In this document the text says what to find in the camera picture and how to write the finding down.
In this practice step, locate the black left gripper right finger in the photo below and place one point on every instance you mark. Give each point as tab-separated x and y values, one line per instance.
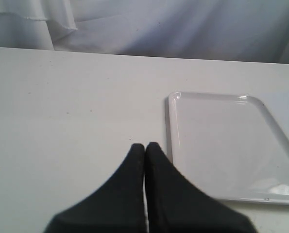
177	206

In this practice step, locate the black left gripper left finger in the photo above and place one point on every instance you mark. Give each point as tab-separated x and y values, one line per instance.
116	207

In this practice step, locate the white backdrop curtain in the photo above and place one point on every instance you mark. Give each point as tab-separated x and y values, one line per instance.
235	30

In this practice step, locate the white plastic tray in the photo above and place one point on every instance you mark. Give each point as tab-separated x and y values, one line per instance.
230	147

